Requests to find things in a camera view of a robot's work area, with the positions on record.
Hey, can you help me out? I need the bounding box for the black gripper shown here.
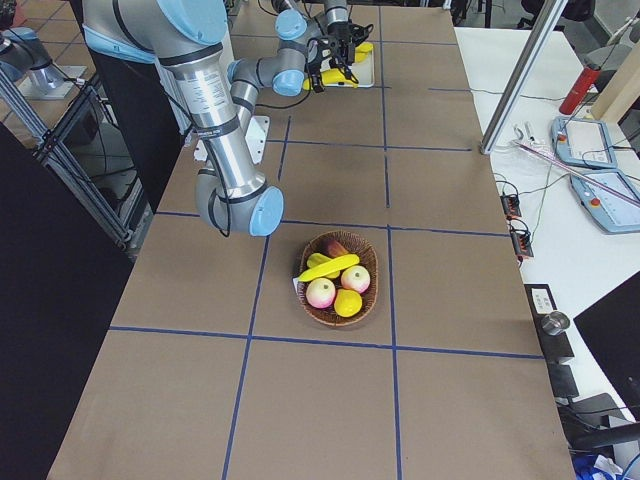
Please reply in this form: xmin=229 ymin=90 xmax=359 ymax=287
xmin=306 ymin=36 xmax=337 ymax=93
xmin=329 ymin=20 xmax=360 ymax=63

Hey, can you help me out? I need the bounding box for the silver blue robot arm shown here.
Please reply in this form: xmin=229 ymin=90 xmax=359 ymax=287
xmin=82 ymin=1 xmax=349 ymax=236
xmin=324 ymin=0 xmax=357 ymax=66

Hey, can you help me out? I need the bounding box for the brown wicker basket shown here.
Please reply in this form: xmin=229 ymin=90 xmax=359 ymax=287
xmin=297 ymin=230 xmax=378 ymax=327

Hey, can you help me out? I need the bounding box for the white bear print tray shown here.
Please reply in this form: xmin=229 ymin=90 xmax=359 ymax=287
xmin=321 ymin=49 xmax=375 ymax=88

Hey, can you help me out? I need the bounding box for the dark red fruit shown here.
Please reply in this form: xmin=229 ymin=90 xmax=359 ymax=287
xmin=322 ymin=238 xmax=349 ymax=258

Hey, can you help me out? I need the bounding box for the small yellow banana piece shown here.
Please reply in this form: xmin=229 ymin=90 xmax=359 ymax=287
xmin=306 ymin=253 xmax=341 ymax=279

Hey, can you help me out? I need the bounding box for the pink white peach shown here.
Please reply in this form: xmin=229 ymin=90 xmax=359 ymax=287
xmin=340 ymin=265 xmax=371 ymax=293
xmin=305 ymin=278 xmax=336 ymax=309

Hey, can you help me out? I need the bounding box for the yellow orange mango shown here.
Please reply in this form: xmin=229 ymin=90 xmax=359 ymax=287
xmin=333 ymin=288 xmax=363 ymax=318

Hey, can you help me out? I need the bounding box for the orange black connector board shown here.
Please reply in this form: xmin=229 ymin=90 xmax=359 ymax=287
xmin=500 ymin=194 xmax=522 ymax=220

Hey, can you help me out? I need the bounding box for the red bottle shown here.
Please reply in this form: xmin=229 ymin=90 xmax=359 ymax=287
xmin=559 ymin=63 xmax=601 ymax=115

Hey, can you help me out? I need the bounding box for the far teach pendant tablet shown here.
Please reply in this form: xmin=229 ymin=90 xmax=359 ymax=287
xmin=551 ymin=116 xmax=618 ymax=169

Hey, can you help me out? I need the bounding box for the teach pendant tablet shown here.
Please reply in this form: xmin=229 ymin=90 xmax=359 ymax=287
xmin=551 ymin=116 xmax=618 ymax=169
xmin=570 ymin=169 xmax=639 ymax=234

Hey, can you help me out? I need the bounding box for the near teach pendant tablet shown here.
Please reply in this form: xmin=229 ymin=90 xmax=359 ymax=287
xmin=570 ymin=169 xmax=639 ymax=234

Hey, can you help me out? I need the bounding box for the small steel cup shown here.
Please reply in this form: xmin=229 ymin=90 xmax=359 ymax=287
xmin=540 ymin=310 xmax=571 ymax=336

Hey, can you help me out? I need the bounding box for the black box with label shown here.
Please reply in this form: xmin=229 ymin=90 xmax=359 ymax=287
xmin=524 ymin=284 xmax=574 ymax=364

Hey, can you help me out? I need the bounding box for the black monitor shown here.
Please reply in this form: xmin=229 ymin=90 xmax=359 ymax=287
xmin=575 ymin=273 xmax=639 ymax=419

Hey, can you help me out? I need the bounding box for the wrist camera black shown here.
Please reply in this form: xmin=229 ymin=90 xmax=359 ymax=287
xmin=351 ymin=24 xmax=374 ymax=41
xmin=329 ymin=50 xmax=359 ymax=85

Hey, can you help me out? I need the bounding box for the aluminium frame post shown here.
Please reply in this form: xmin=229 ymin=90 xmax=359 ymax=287
xmin=480 ymin=0 xmax=568 ymax=155

